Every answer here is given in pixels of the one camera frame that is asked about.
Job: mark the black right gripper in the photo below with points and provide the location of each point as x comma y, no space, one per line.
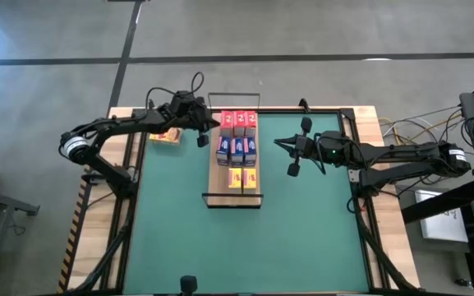
327,148

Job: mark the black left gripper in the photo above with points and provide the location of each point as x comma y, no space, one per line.
201,119

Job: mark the yellow Corn Pops cereal box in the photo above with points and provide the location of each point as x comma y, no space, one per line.
167,136
235,178
249,178

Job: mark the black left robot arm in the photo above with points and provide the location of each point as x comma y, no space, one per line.
109,127

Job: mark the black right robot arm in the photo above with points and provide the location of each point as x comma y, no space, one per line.
405,158

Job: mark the black desk beam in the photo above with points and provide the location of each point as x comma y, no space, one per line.
446,201

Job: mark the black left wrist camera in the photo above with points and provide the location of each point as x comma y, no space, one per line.
184,100

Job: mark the wooden shelf black metal frame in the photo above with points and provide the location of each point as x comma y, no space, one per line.
220,193

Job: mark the black aluminium rig frame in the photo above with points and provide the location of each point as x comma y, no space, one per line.
125,246

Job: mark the small black camera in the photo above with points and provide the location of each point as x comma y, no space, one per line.
188,284

